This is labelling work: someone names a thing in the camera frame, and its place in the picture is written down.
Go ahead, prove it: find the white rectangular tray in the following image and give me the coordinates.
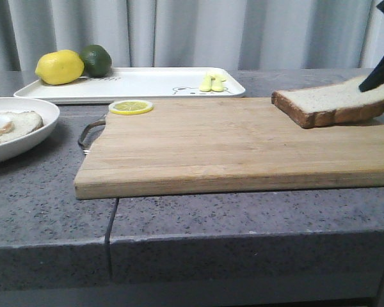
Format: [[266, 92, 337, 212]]
[[14, 67, 246, 105]]

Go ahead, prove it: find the metal cutting board handle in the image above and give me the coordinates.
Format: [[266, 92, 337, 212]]
[[77, 114, 106, 155]]

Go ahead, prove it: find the grey curtain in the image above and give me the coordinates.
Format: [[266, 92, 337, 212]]
[[0, 1, 384, 71]]

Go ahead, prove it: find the wooden cutting board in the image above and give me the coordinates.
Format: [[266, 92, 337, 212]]
[[74, 97, 384, 199]]

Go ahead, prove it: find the green lime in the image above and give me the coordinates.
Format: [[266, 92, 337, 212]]
[[79, 45, 112, 77]]

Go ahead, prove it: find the light green plastic spoon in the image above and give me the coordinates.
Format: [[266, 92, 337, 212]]
[[211, 74, 225, 92]]

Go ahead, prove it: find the yellow lemon slice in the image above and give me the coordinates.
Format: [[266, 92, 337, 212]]
[[108, 100, 154, 115]]

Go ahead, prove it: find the white round plate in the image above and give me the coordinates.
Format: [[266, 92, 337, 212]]
[[0, 97, 60, 162]]

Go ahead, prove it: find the light green plastic fork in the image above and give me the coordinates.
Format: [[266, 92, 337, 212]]
[[199, 73, 217, 92]]

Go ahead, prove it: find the bottom bread slice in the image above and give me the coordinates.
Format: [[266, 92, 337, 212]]
[[0, 111, 44, 144]]

